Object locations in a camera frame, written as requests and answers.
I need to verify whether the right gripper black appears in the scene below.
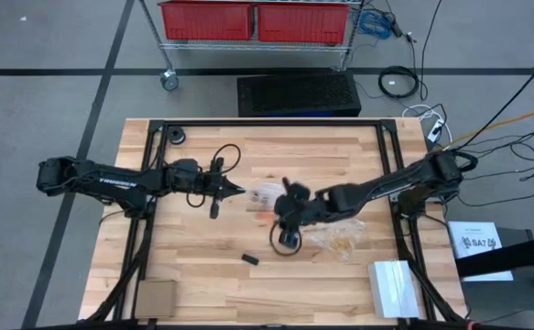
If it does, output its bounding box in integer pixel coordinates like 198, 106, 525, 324
273, 177, 322, 233

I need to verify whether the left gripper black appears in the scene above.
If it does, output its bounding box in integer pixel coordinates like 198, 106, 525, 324
201, 171, 247, 220

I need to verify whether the yellow rubber band bundle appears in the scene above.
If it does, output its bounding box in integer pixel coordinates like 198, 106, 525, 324
328, 236, 354, 256

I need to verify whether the tape roll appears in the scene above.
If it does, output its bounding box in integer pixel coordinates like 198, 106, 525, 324
165, 125, 187, 147

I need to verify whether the black perforated floor mat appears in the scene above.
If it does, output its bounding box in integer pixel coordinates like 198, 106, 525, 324
236, 71, 363, 118

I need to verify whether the white box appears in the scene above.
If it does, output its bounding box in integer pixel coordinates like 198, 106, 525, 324
367, 259, 422, 320

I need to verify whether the brown cardboard piece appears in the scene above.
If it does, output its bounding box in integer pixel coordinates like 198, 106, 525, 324
134, 279, 179, 320

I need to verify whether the white power strip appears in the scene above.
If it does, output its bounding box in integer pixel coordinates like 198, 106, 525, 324
426, 117, 447, 144

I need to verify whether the white paper sheet SA7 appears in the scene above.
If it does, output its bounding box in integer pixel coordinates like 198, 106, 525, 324
447, 220, 515, 282

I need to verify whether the red plastic bin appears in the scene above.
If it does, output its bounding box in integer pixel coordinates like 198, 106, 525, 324
256, 3, 352, 46
158, 0, 256, 42

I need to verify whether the black power brick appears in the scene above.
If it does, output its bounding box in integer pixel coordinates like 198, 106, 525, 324
387, 11, 406, 39

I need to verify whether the grey side table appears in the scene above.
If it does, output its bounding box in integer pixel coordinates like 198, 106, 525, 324
449, 225, 534, 330

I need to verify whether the black metal beam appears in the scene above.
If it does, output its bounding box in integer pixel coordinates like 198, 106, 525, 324
453, 232, 534, 280

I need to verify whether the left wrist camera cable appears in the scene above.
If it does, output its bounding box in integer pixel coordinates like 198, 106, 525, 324
211, 143, 243, 174

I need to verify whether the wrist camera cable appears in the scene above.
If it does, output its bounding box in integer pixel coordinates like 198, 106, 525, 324
268, 219, 304, 258
211, 143, 243, 174

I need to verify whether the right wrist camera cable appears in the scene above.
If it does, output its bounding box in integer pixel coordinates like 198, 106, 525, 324
268, 219, 304, 258

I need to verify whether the black metal table frame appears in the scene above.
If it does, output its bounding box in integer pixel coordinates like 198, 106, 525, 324
77, 117, 468, 323

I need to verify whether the metal wire shelf cart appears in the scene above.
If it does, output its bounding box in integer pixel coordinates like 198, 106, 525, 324
137, 0, 366, 92

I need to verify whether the white cable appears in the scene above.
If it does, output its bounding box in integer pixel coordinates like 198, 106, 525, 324
402, 104, 453, 145

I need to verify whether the black cable coil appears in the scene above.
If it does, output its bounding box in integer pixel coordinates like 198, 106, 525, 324
377, 64, 420, 100

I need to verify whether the thick black cable conduit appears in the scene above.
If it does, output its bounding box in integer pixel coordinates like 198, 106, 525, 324
456, 150, 479, 174

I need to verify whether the blue cable coil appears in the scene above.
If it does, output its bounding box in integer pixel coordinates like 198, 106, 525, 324
358, 8, 394, 40

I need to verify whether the long thin black cable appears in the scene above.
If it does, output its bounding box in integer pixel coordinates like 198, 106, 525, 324
419, 0, 444, 102

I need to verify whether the straight thick black cable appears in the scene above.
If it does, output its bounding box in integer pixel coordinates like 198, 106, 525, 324
456, 57, 534, 150

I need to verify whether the yellow cable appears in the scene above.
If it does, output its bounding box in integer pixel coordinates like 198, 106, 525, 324
430, 104, 534, 153

